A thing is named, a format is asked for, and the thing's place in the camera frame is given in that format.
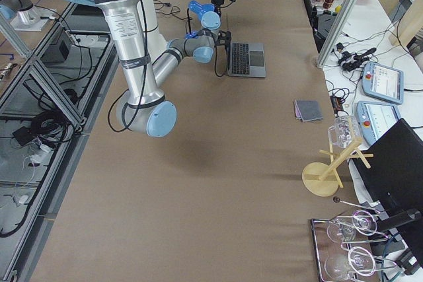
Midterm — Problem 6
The grey laptop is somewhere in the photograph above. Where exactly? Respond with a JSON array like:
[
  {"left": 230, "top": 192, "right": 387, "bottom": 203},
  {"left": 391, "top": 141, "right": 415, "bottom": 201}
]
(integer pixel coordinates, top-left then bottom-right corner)
[{"left": 226, "top": 36, "right": 266, "bottom": 79}]

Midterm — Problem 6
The blue desk lamp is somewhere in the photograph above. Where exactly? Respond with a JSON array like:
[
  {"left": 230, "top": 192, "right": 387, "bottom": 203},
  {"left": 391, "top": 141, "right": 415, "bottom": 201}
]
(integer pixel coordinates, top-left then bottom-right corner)
[{"left": 184, "top": 1, "right": 221, "bottom": 39}]

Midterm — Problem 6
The folded grey cloth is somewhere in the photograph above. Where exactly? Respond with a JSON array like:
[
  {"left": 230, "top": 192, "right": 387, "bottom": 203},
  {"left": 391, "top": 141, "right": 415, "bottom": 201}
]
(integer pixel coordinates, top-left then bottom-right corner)
[{"left": 293, "top": 100, "right": 323, "bottom": 122}]

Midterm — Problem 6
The clear glass mug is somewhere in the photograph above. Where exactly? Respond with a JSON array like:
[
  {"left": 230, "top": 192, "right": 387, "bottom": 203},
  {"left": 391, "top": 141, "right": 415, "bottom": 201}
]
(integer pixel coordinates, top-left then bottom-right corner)
[{"left": 328, "top": 116, "right": 362, "bottom": 149}]

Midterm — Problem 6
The blue teach pendant far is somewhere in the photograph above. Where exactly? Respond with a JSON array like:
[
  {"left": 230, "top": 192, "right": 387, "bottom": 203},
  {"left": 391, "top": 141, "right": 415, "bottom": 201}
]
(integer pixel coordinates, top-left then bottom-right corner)
[{"left": 362, "top": 61, "right": 404, "bottom": 105}]

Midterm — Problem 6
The blue teach pendant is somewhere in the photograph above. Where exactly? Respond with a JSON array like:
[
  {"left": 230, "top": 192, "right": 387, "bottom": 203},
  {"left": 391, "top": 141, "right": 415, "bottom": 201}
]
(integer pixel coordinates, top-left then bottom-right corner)
[
  {"left": 362, "top": 61, "right": 404, "bottom": 105},
  {"left": 356, "top": 101, "right": 401, "bottom": 145}
]

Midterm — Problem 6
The blue teach pendant near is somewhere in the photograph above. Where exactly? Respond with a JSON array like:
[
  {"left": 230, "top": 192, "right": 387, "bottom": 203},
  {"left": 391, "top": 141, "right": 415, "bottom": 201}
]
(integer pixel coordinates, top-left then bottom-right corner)
[{"left": 356, "top": 101, "right": 401, "bottom": 145}]

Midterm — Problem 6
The wooden mug tree stand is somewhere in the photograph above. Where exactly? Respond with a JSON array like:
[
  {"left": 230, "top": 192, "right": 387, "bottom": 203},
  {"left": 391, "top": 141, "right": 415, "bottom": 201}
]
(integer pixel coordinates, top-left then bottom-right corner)
[{"left": 302, "top": 137, "right": 373, "bottom": 197}]

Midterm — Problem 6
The black monitor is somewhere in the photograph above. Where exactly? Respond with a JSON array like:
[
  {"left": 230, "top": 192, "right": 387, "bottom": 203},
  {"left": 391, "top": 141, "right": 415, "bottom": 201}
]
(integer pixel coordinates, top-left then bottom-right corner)
[{"left": 352, "top": 119, "right": 422, "bottom": 217}]

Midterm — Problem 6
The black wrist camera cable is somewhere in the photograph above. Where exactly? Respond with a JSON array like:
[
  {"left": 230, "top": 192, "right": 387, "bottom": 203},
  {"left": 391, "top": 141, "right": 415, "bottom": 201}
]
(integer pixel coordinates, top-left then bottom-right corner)
[{"left": 213, "top": 44, "right": 229, "bottom": 78}]

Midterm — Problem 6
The black lamp power cable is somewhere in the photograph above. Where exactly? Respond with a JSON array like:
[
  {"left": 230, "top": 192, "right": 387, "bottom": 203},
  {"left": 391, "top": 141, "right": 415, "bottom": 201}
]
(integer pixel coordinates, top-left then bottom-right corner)
[{"left": 153, "top": 0, "right": 189, "bottom": 24}]

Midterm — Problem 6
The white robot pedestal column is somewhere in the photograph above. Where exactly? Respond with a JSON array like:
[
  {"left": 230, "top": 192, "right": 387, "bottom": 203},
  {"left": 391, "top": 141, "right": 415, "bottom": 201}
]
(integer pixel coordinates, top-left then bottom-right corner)
[{"left": 139, "top": 0, "right": 167, "bottom": 49}]

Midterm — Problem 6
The aluminium frame post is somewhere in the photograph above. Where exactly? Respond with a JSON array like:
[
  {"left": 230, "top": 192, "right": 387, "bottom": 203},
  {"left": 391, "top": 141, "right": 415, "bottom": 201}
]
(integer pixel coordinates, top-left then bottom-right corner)
[{"left": 316, "top": 0, "right": 357, "bottom": 69}]

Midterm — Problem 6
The wire glass rack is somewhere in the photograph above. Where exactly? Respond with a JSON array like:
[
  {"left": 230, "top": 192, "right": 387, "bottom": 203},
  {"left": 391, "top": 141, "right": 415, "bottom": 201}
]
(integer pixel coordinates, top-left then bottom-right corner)
[{"left": 310, "top": 209, "right": 404, "bottom": 281}]

